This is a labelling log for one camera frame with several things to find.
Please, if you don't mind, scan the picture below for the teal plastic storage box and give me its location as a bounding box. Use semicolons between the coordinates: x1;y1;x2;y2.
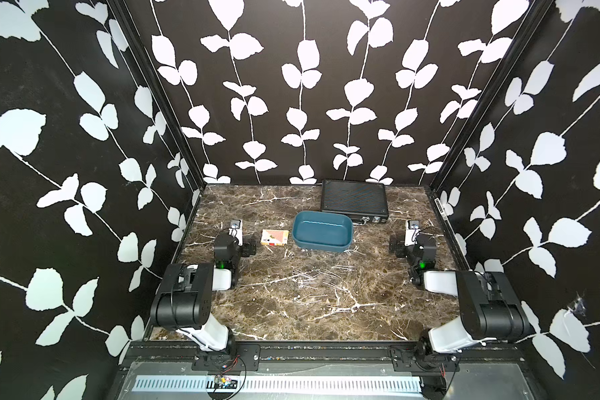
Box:
292;211;353;253

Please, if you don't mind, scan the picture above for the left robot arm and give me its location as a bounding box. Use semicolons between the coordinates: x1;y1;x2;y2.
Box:
150;229;257;357

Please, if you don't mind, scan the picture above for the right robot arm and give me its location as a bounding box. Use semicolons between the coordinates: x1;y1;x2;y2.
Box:
388;229;533;356

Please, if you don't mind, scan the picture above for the small card box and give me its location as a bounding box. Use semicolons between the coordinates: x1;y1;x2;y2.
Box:
261;229;289;246

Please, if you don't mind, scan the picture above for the white perforated strip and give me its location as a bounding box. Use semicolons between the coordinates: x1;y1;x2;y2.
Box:
132;375;423;396

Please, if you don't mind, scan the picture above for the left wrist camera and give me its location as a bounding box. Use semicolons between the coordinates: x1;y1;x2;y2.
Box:
229;219;243;236

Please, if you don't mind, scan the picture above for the black front mounting rail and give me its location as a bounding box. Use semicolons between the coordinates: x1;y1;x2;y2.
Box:
122;341;524;374

